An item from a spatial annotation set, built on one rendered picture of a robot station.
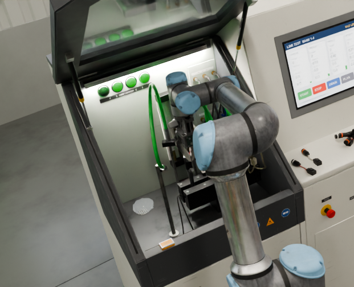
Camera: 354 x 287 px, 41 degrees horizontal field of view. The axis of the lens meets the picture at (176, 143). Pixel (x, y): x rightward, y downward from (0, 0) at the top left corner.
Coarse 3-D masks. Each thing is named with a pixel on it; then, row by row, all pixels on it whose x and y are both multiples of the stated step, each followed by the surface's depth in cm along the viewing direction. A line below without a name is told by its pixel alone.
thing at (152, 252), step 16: (288, 192) 180; (256, 208) 176; (272, 208) 178; (208, 224) 173; (224, 224) 172; (272, 224) 182; (288, 224) 185; (176, 240) 169; (192, 240) 168; (208, 240) 172; (224, 240) 175; (160, 256) 166; (176, 256) 168; (192, 256) 172; (208, 256) 175; (224, 256) 178; (160, 272) 169; (176, 272) 172; (192, 272) 175
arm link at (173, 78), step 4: (172, 72) 164; (176, 72) 163; (180, 72) 163; (184, 72) 162; (168, 76) 161; (172, 76) 161; (176, 76) 160; (180, 76) 160; (184, 76) 160; (168, 80) 160; (172, 80) 160; (176, 80) 159; (180, 80) 160; (184, 80) 160; (168, 84) 161; (172, 84) 160; (176, 84) 159; (188, 84) 163; (168, 88) 162; (172, 88) 159; (168, 92) 164; (172, 100) 164; (172, 104) 165
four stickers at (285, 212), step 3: (288, 207) 181; (282, 210) 181; (285, 210) 181; (288, 210) 182; (282, 213) 181; (285, 213) 182; (288, 213) 183; (270, 216) 179; (273, 216) 180; (282, 216) 182; (285, 216) 183; (267, 219) 179; (270, 219) 180; (273, 219) 181; (258, 222) 178; (267, 222) 180; (270, 222) 181; (273, 222) 181; (258, 225) 179; (267, 225) 181
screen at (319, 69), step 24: (312, 24) 192; (336, 24) 196; (288, 48) 190; (312, 48) 194; (336, 48) 198; (288, 72) 192; (312, 72) 196; (336, 72) 200; (288, 96) 194; (312, 96) 198; (336, 96) 203
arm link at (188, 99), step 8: (176, 88) 157; (184, 88) 155; (192, 88) 154; (200, 88) 154; (176, 96) 154; (184, 96) 150; (192, 96) 151; (200, 96) 153; (208, 96) 154; (176, 104) 154; (184, 104) 151; (192, 104) 152; (200, 104) 152; (208, 104) 157; (184, 112) 152; (192, 112) 153
